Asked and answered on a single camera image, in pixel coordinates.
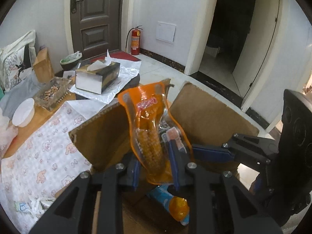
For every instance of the white printed snack bag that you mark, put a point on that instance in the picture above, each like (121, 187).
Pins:
(34, 206)

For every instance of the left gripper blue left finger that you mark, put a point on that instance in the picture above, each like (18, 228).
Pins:
(134, 172)

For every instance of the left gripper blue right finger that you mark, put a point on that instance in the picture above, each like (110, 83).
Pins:
(178, 163)

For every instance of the dark entrance door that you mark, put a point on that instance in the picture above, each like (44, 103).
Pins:
(95, 26)

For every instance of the white plastic bowl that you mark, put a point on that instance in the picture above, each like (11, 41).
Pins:
(24, 113)

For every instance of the blue wet wipes pack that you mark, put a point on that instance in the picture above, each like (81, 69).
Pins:
(177, 207)

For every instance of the orange corn snack bag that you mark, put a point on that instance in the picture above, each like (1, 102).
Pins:
(152, 127)

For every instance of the red fire extinguisher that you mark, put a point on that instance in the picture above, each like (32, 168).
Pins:
(135, 33)

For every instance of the brown cardboard box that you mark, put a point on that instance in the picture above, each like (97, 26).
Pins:
(104, 139)

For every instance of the white wall panel box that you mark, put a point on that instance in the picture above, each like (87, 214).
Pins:
(165, 32)

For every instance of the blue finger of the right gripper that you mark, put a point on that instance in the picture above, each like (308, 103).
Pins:
(211, 153)

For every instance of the silver tissue box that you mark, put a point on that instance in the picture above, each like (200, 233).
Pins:
(97, 76)

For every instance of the green trash bin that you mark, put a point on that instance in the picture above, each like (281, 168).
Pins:
(71, 61)

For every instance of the bear-print tablecloth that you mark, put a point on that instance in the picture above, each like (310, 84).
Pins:
(46, 162)

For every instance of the white black tree cushion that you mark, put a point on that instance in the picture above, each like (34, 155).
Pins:
(17, 60)

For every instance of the glass ashtray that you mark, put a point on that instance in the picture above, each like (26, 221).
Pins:
(52, 93)

